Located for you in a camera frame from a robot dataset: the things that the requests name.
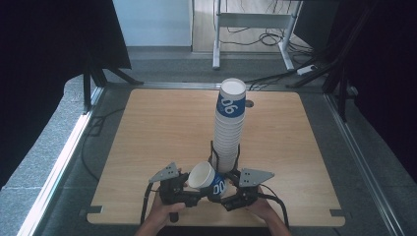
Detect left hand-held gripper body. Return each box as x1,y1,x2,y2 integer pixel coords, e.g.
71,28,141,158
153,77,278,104
148,161,202,223

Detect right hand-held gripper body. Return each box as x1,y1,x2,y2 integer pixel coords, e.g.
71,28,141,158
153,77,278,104
220,168,275,212

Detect white and blue paper cup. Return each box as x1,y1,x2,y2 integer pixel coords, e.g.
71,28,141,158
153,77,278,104
187,160,228,202

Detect black wire cup holder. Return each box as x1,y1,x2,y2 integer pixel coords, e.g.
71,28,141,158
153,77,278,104
209,140,242,179

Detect stack of paper cups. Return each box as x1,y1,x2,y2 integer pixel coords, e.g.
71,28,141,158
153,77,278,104
211,77,248,174

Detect person's right hand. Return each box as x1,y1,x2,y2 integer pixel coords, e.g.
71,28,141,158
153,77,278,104
244,186,280,224

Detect person's left hand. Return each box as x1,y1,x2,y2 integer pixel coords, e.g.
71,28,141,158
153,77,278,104
148,193,187,228

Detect white power strip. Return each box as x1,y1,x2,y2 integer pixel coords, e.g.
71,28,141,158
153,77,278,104
296,64,319,77

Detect black tripod stand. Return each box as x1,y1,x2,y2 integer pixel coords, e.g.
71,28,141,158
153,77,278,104
82,48,145,114

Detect black metal stand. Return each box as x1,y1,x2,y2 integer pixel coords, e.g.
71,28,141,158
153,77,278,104
286,0,378,123

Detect black curtain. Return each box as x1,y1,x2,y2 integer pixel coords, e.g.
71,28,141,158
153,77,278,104
0,0,132,190
328,0,417,185

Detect left hand-held gripper cable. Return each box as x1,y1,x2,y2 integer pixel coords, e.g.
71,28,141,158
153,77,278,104
140,181,162,226

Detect hand-held gripper cable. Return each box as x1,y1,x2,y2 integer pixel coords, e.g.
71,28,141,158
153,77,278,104
259,184,291,229
140,181,162,226

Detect right hand-held gripper cable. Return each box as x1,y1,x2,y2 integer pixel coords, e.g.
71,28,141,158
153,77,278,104
259,184,291,229

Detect aluminium floor rail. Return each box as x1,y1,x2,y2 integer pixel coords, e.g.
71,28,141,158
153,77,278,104
323,92,407,236
104,82,220,91
16,87,106,236

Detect black floor cable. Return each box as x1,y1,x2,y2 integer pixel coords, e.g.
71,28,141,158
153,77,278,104
80,107,127,182

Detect black power strip cable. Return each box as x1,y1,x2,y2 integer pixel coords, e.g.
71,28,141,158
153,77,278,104
245,71,300,91

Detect tangle of black floor cables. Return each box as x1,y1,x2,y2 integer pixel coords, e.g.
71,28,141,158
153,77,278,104
219,28,316,57

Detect white metal desk frame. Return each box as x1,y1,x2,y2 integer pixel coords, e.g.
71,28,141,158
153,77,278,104
211,0,303,72

